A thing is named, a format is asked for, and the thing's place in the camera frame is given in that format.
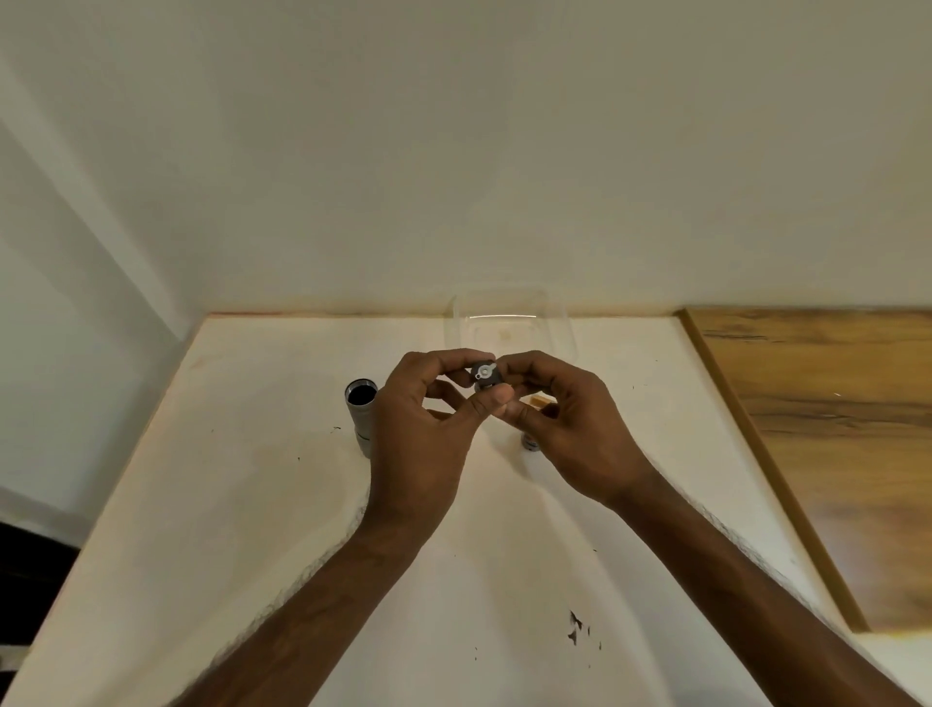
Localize person's left hand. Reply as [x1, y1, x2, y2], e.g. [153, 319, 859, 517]
[361, 349, 516, 544]

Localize person's right hand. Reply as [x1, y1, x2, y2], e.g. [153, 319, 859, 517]
[497, 350, 661, 512]

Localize small grey round flashlight part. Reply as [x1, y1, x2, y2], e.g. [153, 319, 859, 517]
[466, 357, 505, 395]

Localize person's left forearm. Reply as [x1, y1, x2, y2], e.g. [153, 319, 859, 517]
[169, 508, 438, 707]

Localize person's right forearm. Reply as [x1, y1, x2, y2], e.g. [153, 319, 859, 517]
[609, 465, 927, 707]

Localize clear plastic container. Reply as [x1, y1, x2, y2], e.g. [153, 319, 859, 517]
[443, 286, 574, 380]

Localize silver flashlight body tube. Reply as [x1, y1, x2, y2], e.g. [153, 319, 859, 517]
[341, 377, 379, 460]

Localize brown wooden panel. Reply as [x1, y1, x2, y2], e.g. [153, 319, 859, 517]
[679, 305, 932, 635]

